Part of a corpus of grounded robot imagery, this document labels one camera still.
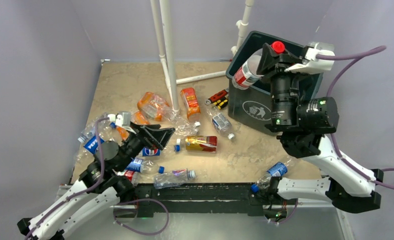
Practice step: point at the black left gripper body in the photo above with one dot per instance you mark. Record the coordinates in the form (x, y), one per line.
(136, 142)

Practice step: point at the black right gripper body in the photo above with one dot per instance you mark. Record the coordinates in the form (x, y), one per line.
(282, 64)

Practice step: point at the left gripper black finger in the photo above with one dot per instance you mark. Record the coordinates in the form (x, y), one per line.
(141, 127)
(158, 138)

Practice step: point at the water bottle lake picture label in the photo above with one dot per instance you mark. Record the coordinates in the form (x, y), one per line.
(247, 75)

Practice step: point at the crushed bottle purple label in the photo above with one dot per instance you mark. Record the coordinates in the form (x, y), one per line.
(174, 178)

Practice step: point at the red gold label bottle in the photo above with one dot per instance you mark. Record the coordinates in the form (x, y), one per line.
(197, 143)

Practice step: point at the clear bottle white barcode label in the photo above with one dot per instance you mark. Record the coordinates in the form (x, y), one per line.
(220, 122)

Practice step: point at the small pepsi bottle blue cap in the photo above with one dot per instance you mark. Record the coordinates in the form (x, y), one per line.
(147, 152)

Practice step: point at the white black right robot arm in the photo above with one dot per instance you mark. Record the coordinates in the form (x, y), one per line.
(347, 185)

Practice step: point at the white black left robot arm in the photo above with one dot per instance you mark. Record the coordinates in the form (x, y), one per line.
(98, 187)

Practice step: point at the dark green trash bin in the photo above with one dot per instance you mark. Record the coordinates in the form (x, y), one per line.
(258, 108)

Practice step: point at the clear crushed bottle white cap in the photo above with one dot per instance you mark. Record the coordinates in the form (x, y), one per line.
(184, 129)

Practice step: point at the water bottle blue label cap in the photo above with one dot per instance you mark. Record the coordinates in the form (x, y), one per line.
(145, 166)

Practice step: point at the small bottle red white label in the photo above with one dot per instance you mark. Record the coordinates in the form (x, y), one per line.
(133, 176)

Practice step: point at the orange label tea bottle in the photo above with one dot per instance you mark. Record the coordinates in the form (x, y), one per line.
(190, 100)

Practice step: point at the large pepsi bottle blue label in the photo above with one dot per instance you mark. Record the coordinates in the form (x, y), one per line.
(89, 144)

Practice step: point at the yellow black screwdriver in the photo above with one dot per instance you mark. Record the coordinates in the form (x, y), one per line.
(223, 98)
(221, 104)

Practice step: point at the blue label bottle near base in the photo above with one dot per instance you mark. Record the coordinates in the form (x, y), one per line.
(279, 169)

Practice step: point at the white camera right wrist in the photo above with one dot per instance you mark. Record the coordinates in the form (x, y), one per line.
(310, 63)

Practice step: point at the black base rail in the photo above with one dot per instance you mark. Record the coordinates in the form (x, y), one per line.
(205, 198)

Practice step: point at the white pvc pipe frame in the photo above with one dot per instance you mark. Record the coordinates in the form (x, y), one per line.
(197, 30)

